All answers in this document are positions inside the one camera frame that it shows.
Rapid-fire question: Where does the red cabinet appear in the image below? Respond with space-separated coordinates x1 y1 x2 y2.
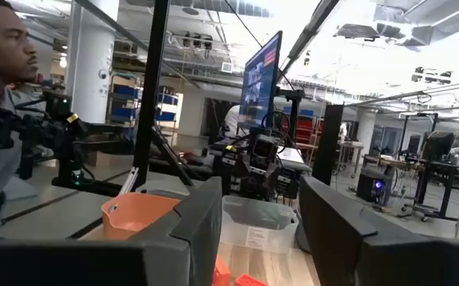
295 114 325 146

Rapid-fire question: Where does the small clear plastic bin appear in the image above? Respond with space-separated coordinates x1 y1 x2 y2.
219 195 299 254

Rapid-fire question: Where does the orange eight-stud brick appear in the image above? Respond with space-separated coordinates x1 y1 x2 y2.
212 253 232 286

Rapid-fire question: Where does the black aluminium rig frame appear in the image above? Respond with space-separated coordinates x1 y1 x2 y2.
72 0 345 199

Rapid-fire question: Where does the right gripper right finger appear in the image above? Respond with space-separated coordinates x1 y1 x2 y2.
299 176 437 286

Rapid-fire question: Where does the black desk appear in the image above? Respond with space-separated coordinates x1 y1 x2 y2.
395 158 459 222

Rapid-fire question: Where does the black monitor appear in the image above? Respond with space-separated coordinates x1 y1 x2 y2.
420 130 456 163

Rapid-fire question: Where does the orange plastic bin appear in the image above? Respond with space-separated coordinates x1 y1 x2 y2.
101 191 182 242

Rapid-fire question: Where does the flat computer monitor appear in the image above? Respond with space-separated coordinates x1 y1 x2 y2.
237 30 284 130

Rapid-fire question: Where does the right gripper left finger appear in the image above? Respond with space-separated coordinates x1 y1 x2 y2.
128 176 223 286

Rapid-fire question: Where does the white column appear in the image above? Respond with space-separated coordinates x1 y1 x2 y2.
64 0 120 124

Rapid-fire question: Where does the shelf with blue bins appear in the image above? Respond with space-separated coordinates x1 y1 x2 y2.
106 73 179 134

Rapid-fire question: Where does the black monitor stand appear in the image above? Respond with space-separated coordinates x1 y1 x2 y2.
276 89 306 140

